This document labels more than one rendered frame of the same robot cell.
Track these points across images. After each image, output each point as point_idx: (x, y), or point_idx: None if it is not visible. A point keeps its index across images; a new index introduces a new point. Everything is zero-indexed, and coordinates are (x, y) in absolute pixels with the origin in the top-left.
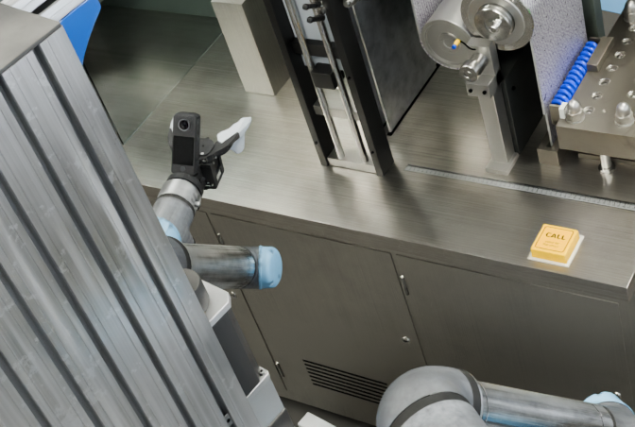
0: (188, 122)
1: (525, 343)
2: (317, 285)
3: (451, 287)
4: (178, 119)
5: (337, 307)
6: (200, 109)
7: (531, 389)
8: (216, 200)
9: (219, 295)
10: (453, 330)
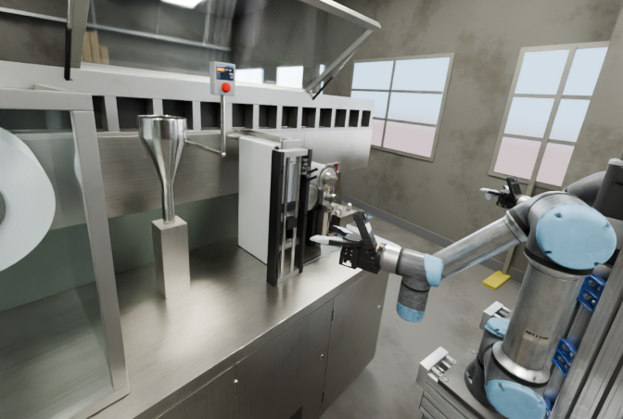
0: (365, 213)
1: (362, 307)
2: (290, 361)
3: (349, 298)
4: (362, 213)
5: (296, 369)
6: (148, 323)
7: (357, 334)
8: (260, 335)
9: (617, 158)
10: (342, 326)
